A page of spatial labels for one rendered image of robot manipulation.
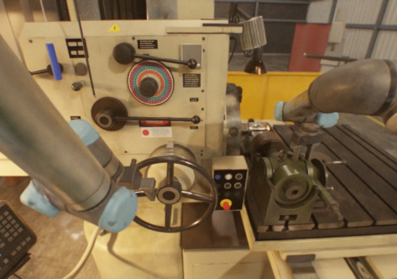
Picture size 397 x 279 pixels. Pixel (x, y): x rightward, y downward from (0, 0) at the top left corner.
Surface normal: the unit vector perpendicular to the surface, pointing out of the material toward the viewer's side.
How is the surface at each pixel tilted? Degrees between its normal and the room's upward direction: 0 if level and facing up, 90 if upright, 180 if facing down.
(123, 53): 90
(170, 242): 0
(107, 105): 90
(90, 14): 90
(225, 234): 0
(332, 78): 65
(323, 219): 0
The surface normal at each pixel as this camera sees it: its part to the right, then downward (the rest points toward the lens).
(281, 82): 0.04, 0.47
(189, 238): 0.00, -0.88
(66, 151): 0.94, 0.14
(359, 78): -0.66, -0.12
